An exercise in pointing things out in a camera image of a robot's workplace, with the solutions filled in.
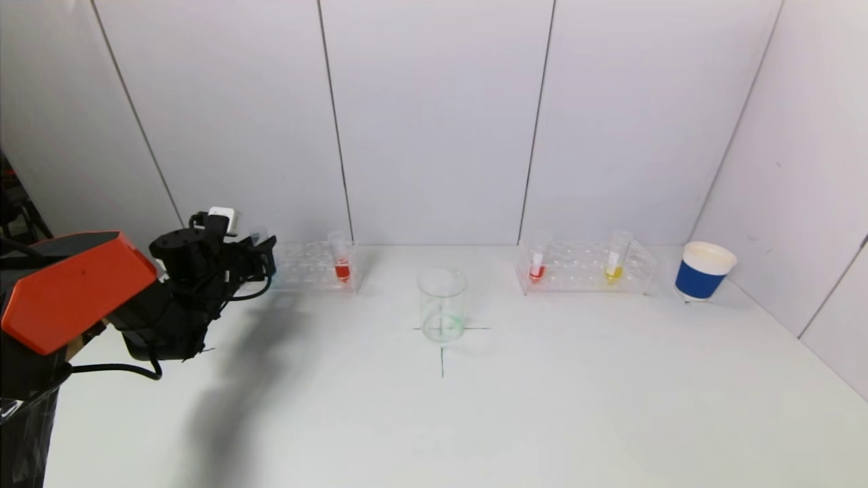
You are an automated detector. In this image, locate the clear acrylic test tube rack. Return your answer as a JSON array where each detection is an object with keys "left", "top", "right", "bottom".
[
  {"left": 271, "top": 240, "right": 361, "bottom": 294},
  {"left": 515, "top": 237, "right": 658, "bottom": 296}
]

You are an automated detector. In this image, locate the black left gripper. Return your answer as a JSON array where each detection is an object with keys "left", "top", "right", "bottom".
[{"left": 230, "top": 235, "right": 277, "bottom": 283}]

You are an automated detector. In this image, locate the test tube with yellow pigment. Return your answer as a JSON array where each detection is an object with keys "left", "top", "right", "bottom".
[{"left": 604, "top": 229, "right": 633, "bottom": 285}]

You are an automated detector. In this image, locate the clear glass beaker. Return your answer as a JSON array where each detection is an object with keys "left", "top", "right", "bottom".
[{"left": 417, "top": 266, "right": 469, "bottom": 345}]

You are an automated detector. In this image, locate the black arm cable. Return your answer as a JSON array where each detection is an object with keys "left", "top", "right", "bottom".
[{"left": 68, "top": 281, "right": 273, "bottom": 381}]

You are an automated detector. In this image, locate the black office chair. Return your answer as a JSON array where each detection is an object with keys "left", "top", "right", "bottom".
[{"left": 0, "top": 152, "right": 55, "bottom": 245}]

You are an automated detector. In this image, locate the test tube with red pigment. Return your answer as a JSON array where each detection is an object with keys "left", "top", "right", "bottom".
[
  {"left": 329, "top": 230, "right": 355, "bottom": 285},
  {"left": 528, "top": 230, "right": 552, "bottom": 285}
]

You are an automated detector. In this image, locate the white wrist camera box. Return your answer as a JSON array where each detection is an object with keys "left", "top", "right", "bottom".
[{"left": 190, "top": 206, "right": 242, "bottom": 237}]

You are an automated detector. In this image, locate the blue white paper cup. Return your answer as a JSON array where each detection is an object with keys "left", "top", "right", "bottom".
[{"left": 674, "top": 241, "right": 738, "bottom": 303}]

